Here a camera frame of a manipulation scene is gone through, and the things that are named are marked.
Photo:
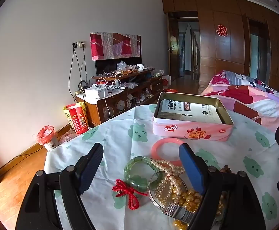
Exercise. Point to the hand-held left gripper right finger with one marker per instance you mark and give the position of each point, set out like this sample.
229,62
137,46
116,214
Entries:
190,167

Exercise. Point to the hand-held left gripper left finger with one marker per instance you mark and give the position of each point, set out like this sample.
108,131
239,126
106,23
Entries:
89,172

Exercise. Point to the green jade bangle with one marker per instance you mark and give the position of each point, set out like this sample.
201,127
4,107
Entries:
129,167

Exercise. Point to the pink tin box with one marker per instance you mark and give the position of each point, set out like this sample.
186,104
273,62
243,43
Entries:
173,129

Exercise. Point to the silver mesh band watch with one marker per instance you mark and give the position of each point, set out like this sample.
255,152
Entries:
175,210

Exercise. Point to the pink bangle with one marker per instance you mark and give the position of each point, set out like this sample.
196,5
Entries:
155,148

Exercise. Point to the crumpled plastic bag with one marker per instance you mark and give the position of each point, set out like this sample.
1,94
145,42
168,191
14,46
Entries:
68,136

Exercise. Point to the pink patchwork quilt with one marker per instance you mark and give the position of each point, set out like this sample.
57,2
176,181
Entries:
261,100

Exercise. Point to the red carton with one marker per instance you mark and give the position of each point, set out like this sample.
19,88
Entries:
76,119

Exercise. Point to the black white printed paper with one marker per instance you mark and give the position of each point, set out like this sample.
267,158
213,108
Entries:
194,112

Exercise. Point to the trash bin with red liner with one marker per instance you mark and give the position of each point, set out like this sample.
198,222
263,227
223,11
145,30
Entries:
46,136

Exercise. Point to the wooden television cabinet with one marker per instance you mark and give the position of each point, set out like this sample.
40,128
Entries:
94,110

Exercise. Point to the red yellow carton box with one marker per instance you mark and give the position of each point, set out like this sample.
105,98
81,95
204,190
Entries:
83,109

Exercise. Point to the white cardboard box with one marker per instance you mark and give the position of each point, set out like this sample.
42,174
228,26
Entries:
96,92

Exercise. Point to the brown wooden wardrobe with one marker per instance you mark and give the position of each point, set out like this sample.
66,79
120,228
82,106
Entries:
225,57

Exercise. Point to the black television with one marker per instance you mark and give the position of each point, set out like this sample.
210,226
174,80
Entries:
106,64

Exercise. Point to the white mug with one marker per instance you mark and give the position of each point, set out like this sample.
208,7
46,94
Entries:
140,67

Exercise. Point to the wooden room door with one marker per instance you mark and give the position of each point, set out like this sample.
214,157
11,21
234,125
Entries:
173,52

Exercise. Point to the red paper decoration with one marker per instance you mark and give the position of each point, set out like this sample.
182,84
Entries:
222,30

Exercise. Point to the red pink cover cloth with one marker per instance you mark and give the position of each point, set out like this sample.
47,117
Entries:
110,45

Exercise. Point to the wall power socket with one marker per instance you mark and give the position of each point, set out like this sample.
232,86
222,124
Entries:
78,44

